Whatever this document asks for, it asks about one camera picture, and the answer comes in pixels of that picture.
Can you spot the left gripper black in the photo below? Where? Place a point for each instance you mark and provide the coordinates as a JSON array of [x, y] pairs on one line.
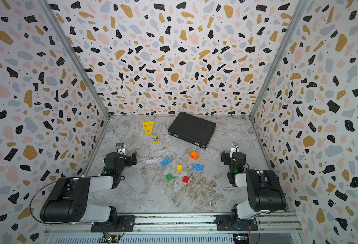
[[129, 158]]

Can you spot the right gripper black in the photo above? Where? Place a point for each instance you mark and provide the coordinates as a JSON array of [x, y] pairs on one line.
[[227, 157]]

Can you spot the blue lego brick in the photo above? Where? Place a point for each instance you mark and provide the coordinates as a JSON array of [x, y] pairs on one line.
[[165, 162], [197, 167]]

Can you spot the orange rounded lego piece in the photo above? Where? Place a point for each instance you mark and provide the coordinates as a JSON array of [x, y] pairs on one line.
[[194, 155]]

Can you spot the red lego brick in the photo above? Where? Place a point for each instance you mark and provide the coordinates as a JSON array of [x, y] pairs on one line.
[[186, 179]]

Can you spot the green lego brick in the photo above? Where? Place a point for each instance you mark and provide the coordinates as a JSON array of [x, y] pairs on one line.
[[169, 177]]

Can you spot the yellow lego brick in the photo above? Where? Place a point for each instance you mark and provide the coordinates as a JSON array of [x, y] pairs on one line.
[[179, 167]]

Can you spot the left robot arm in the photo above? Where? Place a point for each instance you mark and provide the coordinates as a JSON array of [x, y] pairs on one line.
[[68, 200]]

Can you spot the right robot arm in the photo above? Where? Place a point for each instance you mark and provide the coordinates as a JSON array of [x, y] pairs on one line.
[[265, 194]]

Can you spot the small yellow round toy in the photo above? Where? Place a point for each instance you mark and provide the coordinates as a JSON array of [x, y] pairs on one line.
[[156, 139]]

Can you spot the black carrying case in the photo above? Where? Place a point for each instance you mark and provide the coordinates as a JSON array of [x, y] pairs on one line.
[[192, 129]]

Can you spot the yellow triangular plastic piece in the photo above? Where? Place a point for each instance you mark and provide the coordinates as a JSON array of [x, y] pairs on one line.
[[148, 127]]

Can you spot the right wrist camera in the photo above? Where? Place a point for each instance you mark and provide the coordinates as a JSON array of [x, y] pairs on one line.
[[235, 147]]

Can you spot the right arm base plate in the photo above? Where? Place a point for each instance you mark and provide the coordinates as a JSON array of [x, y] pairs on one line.
[[227, 223]]

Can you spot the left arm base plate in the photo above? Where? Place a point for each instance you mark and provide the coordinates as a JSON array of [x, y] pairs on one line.
[[122, 223]]

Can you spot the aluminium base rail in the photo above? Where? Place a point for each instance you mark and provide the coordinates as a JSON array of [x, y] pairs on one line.
[[204, 228]]

